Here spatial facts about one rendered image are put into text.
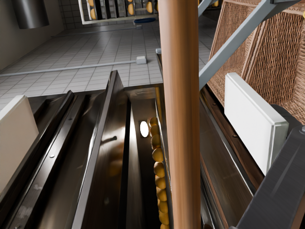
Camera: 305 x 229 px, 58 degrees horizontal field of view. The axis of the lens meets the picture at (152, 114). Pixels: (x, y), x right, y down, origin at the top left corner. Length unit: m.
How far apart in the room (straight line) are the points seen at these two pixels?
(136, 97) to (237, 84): 1.68
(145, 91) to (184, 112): 1.59
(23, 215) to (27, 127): 0.82
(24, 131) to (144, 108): 1.70
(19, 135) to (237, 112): 0.13
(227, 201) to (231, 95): 0.75
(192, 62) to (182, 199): 0.14
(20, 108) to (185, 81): 0.12
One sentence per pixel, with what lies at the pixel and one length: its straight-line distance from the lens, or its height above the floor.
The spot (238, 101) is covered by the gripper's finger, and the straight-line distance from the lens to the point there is 0.16.
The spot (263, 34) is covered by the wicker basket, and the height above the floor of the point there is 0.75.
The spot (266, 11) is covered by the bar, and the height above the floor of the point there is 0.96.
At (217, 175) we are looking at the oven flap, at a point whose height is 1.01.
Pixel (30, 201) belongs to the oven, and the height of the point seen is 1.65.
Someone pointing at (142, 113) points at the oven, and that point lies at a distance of 1.88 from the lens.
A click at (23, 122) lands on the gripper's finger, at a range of 0.19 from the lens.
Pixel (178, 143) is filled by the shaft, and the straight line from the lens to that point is 0.25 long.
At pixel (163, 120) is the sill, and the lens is 1.37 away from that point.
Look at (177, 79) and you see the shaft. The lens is 0.22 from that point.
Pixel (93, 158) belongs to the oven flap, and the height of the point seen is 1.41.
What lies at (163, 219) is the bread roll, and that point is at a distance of 1.69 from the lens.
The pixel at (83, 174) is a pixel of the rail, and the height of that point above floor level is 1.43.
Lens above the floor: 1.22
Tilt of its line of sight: level
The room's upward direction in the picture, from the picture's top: 96 degrees counter-clockwise
